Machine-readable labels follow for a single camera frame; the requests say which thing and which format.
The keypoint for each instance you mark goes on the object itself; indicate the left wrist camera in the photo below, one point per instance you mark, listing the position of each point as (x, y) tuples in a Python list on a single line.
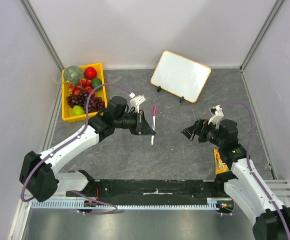
[(136, 101)]

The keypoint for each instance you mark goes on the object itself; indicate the purple grape bunch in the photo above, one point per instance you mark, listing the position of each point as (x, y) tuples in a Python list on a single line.
[(94, 104)]

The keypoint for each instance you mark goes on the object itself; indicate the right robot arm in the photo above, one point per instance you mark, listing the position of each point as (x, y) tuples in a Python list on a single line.
[(269, 216)]

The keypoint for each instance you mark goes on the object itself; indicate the pink capped whiteboard marker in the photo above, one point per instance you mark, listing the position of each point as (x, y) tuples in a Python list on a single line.
[(153, 122)]

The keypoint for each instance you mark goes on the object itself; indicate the light green apple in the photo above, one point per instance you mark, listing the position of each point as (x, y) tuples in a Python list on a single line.
[(77, 110)]

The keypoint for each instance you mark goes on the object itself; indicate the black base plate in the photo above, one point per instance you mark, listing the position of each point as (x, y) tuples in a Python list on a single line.
[(144, 192)]

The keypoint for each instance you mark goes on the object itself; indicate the green melon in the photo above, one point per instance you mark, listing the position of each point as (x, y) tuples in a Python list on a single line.
[(73, 74)]

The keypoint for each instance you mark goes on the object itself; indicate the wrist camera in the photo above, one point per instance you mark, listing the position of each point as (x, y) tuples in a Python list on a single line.
[(136, 101), (216, 115)]

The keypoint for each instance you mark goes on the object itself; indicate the dark green lime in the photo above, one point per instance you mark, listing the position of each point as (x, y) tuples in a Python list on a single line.
[(95, 82)]

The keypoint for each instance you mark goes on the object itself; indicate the yellow candy packet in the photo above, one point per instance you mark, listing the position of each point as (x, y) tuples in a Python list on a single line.
[(220, 166)]

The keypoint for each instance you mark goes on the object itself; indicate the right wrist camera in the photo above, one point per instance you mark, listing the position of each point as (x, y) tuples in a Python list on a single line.
[(216, 115)]

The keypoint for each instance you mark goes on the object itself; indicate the red apple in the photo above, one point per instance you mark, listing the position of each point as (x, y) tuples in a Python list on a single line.
[(90, 73)]

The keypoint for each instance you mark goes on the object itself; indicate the white cable duct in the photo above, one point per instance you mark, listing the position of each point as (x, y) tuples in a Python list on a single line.
[(83, 204)]

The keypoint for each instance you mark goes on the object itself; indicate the yellow framed whiteboard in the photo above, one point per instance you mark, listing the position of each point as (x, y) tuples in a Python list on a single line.
[(180, 76)]

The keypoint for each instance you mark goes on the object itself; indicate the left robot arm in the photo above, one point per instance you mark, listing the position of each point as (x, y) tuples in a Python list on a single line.
[(40, 173)]

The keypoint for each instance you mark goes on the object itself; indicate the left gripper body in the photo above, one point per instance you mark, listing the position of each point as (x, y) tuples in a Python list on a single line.
[(138, 120)]

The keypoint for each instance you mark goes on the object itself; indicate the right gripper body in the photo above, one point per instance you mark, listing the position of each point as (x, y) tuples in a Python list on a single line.
[(200, 129)]

